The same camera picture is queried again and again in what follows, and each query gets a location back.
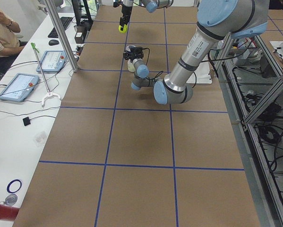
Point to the round metal disc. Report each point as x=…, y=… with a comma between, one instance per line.
x=10, y=200

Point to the white blue tennis ball can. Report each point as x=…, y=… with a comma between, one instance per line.
x=130, y=65

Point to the near teach pendant tablet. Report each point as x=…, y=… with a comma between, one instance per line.
x=19, y=88

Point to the teach pendant tablet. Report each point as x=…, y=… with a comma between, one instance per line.
x=53, y=61
x=19, y=88

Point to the seated person beige shirt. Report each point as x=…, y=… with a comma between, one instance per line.
x=10, y=46

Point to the black computer mouse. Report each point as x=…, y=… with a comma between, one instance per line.
x=53, y=42

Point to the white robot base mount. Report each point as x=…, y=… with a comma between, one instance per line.
x=201, y=75

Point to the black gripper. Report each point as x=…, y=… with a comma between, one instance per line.
x=129, y=56
x=125, y=11

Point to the red cylinder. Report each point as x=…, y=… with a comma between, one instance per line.
x=8, y=213

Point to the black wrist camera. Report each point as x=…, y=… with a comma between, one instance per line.
x=117, y=3
x=133, y=49

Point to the reacher grabber tool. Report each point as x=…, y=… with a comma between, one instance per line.
x=49, y=94

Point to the black box with label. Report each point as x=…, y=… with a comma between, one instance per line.
x=80, y=34

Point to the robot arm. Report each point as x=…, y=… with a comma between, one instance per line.
x=150, y=5
x=215, y=20

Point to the black monitor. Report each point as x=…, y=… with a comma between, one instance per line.
x=82, y=13

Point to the small black square pad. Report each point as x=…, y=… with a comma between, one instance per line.
x=26, y=121

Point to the far teach pendant tablet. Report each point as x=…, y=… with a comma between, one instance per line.
x=53, y=61

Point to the yellow tennis ball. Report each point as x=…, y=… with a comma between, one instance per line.
x=123, y=29

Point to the aluminium frame post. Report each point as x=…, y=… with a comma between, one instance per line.
x=51, y=8

